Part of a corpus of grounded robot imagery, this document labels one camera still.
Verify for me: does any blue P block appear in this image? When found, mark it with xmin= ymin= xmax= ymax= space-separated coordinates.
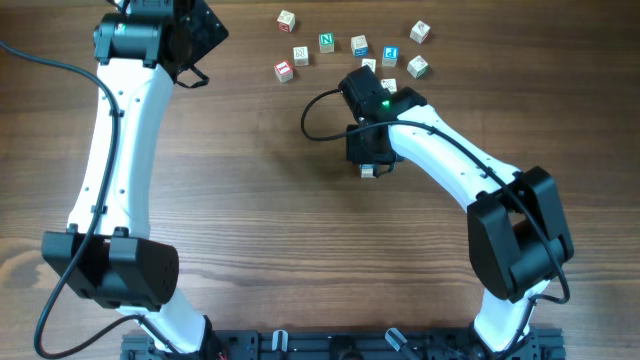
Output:
xmin=381 ymin=46 xmax=399 ymax=67

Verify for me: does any red six block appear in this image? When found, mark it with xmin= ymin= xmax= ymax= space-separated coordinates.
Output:
xmin=277 ymin=10 xmax=296 ymax=33

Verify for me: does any white picture block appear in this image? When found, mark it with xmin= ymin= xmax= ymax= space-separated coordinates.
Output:
xmin=293 ymin=46 xmax=309 ymax=67

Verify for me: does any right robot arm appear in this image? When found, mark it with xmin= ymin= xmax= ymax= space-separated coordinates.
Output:
xmin=336 ymin=67 xmax=575 ymax=359

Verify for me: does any far right picture block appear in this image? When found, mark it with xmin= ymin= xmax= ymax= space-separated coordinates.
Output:
xmin=410 ymin=20 xmax=431 ymax=44

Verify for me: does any yellow green picture block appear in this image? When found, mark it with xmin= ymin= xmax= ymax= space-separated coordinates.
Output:
xmin=361 ymin=58 xmax=376 ymax=72

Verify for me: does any yellow sided picture block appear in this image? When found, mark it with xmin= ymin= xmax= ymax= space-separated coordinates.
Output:
xmin=381 ymin=78 xmax=397 ymax=94

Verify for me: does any green N block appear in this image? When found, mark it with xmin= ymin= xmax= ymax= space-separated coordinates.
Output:
xmin=319 ymin=32 xmax=335 ymax=54

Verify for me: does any red I block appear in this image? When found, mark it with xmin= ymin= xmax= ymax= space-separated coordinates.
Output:
xmin=274 ymin=61 xmax=294 ymax=83

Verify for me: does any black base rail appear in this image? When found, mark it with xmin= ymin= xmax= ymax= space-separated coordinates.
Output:
xmin=120 ymin=328 xmax=567 ymax=360

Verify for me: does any blue sided picture block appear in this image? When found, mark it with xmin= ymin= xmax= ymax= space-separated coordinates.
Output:
xmin=350 ymin=35 xmax=369 ymax=58

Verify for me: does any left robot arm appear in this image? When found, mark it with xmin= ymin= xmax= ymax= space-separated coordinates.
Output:
xmin=41 ymin=0 xmax=228 ymax=359

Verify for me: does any green sided picture block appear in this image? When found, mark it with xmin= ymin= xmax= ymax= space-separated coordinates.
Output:
xmin=407 ymin=55 xmax=429 ymax=79

